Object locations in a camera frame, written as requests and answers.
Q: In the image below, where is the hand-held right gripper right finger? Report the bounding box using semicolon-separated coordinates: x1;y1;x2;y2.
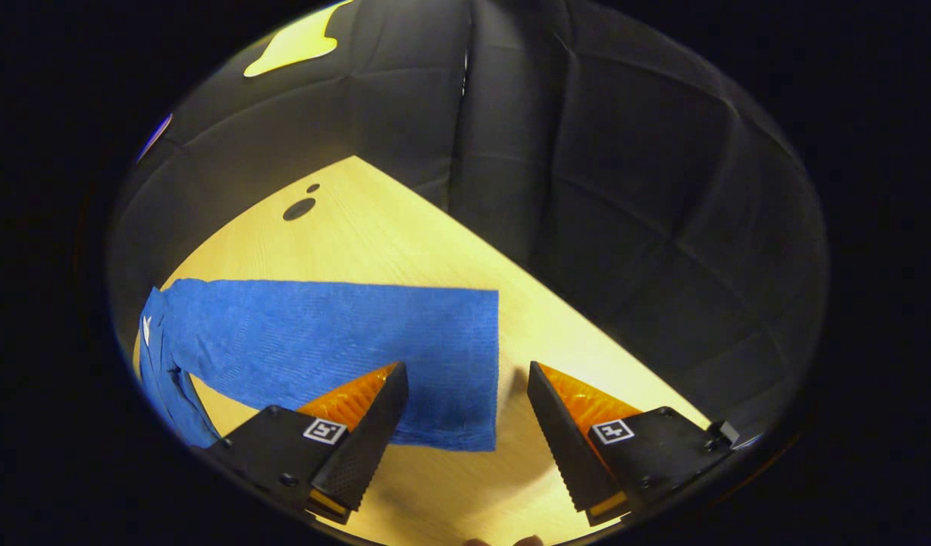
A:
526;361;741;527

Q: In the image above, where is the blue corduroy shirt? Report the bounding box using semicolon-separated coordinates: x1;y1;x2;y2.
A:
136;278;500;453

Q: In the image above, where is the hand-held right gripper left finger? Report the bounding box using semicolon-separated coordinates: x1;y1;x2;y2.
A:
196;361;410;526

